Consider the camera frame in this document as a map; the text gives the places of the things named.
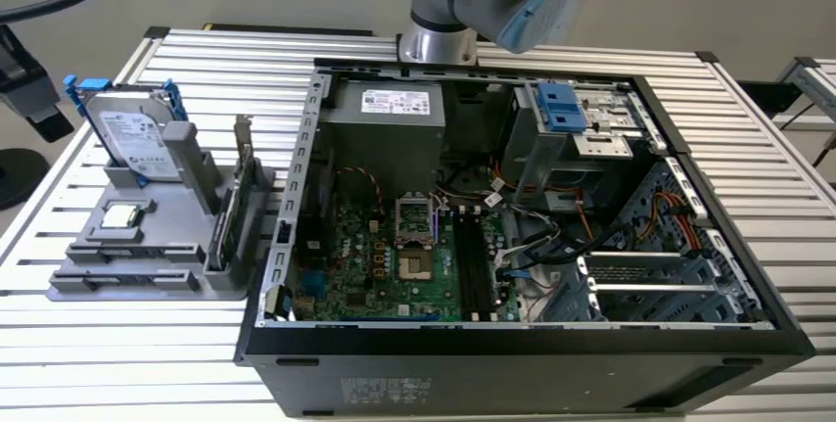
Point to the black RAM slot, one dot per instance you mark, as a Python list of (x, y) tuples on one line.
[(472, 267), (488, 267), (464, 267), (480, 267)]

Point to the grey power supply unit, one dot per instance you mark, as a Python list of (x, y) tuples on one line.
[(385, 153)]

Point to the orange square inductor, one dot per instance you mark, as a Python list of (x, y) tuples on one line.
[(379, 260), (380, 247), (379, 273)]

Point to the CPU socket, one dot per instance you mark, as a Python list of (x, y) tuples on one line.
[(416, 267)]

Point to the green motherboard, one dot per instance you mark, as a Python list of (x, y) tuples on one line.
[(356, 255)]

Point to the flat black board chip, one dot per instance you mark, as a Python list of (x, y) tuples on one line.
[(357, 299)]

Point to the white barcode sticker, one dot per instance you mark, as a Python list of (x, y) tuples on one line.
[(404, 309)]

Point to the blue VGA port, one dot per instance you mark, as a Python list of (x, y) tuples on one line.
[(312, 282)]

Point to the blue expansion slot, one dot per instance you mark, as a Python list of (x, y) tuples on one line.
[(392, 316)]

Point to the blue plastic drive latch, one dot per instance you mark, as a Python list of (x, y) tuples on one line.
[(559, 108)]

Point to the Nvidia Quadro graphics card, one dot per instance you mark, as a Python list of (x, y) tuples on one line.
[(240, 187)]

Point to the grey metal drive cage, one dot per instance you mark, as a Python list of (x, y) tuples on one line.
[(600, 145)]

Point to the grey metal disk bay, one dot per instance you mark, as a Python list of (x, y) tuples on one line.
[(647, 258)]

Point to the grey plastic parts rack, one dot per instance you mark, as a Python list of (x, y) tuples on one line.
[(176, 226)]

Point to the black open PC case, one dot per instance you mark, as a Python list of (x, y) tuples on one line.
[(457, 378)]

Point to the silver CPU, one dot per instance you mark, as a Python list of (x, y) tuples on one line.
[(120, 216)]

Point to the hard disk in blue carrier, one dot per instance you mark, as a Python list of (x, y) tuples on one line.
[(124, 133)]

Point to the black round stand base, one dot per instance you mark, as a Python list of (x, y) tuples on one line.
[(19, 177)]

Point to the slatted metal side table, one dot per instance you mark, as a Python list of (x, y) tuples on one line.
[(809, 94)]

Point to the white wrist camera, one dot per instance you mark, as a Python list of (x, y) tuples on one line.
[(25, 101)]

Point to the black camera bracket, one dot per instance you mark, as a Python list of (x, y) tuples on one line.
[(16, 60)]

